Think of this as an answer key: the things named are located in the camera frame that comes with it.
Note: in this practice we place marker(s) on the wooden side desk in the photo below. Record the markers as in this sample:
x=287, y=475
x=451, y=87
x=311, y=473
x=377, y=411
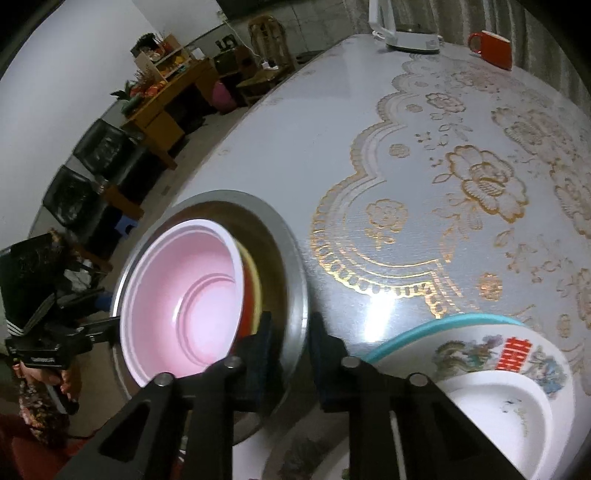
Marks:
x=161, y=110

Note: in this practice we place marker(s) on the wooden desktop shelf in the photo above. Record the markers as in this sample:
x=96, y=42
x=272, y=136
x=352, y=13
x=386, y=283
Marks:
x=154, y=53

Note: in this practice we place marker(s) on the small blue stool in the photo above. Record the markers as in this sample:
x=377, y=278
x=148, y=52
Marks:
x=125, y=227

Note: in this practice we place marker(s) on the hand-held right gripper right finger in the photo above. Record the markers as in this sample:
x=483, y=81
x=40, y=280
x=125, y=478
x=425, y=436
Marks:
x=318, y=360

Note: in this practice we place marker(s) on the light blue plate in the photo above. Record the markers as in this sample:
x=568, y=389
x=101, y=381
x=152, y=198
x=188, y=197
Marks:
x=401, y=334

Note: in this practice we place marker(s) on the pink plastic stool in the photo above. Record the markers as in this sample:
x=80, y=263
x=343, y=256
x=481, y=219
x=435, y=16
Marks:
x=222, y=98

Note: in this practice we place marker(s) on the floral lace table mat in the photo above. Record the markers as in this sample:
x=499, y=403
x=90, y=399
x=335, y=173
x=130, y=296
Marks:
x=461, y=184

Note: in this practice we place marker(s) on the stainless steel bowl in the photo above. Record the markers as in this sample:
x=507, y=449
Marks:
x=274, y=240

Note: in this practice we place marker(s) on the yellow bowl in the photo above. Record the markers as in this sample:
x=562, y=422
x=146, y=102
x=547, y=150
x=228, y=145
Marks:
x=256, y=286

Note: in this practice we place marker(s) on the red mug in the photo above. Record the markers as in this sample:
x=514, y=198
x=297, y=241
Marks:
x=494, y=48

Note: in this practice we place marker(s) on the red bowl pink inside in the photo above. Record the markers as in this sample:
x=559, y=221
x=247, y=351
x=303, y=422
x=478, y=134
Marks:
x=184, y=286

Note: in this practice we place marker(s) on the plain white deep plate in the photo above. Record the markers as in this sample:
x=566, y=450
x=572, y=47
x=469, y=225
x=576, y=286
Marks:
x=489, y=415

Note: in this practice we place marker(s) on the beige velvet curtain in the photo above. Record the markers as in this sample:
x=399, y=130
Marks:
x=535, y=27

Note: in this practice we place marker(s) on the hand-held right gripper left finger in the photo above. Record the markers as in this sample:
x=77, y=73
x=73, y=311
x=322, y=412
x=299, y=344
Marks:
x=263, y=355

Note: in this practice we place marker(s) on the person's left hand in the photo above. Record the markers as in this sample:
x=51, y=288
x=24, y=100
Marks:
x=51, y=381

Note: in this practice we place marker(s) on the person's left forearm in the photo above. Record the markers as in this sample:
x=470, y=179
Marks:
x=39, y=410

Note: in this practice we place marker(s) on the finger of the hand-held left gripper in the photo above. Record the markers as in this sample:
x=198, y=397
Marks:
x=99, y=328

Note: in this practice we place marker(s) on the white floral rim plate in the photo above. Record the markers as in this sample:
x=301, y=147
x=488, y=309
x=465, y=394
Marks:
x=480, y=355

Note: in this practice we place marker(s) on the carved wooden chair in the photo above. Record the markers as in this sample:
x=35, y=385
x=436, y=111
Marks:
x=265, y=60

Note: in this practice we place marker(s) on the white electric kettle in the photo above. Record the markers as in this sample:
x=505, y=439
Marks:
x=406, y=27

